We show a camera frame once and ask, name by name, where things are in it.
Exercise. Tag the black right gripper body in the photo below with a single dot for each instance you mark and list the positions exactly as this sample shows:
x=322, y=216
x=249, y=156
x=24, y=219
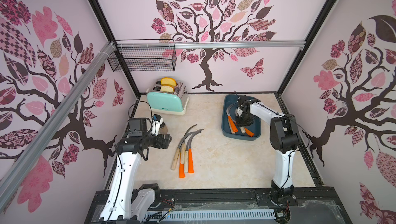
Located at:
x=244, y=120

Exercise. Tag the mint green toaster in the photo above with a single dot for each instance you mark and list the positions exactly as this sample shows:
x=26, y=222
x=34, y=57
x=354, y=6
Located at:
x=165, y=102

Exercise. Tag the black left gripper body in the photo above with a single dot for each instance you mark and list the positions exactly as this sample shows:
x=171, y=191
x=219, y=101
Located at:
x=152, y=140

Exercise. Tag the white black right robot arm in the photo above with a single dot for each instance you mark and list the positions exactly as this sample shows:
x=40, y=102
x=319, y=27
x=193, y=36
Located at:
x=284, y=138

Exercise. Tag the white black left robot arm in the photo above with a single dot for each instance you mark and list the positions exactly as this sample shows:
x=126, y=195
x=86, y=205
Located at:
x=124, y=203

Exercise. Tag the white vented cable duct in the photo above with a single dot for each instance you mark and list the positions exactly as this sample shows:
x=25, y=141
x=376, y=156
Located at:
x=210, y=215

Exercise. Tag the black lid spice jar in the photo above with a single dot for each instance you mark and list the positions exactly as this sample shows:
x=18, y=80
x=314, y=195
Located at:
x=163, y=129

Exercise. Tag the orange handle sickle boxed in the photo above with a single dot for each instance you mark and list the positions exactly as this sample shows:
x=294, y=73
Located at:
x=249, y=133

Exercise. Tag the yellow bread slice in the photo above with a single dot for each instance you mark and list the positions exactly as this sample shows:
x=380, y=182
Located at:
x=168, y=81

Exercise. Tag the teal plastic storage box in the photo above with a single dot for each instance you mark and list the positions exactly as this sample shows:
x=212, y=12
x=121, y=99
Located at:
x=229, y=107

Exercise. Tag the pale bread slice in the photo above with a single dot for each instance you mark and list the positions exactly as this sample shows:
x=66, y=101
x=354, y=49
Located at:
x=167, y=88

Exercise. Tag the black wire basket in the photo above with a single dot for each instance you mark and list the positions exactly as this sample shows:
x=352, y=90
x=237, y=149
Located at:
x=144, y=55

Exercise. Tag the aluminium rail back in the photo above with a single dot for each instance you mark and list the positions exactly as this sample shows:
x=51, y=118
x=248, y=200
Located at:
x=211, y=45

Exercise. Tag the aluminium rail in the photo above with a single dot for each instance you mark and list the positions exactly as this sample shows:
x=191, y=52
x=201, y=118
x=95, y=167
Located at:
x=14, y=177
x=211, y=45

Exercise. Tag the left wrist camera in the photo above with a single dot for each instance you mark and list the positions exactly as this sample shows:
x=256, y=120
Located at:
x=138, y=127

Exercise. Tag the aluminium rail left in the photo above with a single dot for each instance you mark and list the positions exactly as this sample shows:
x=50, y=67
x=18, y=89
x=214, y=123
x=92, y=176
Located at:
x=14, y=177

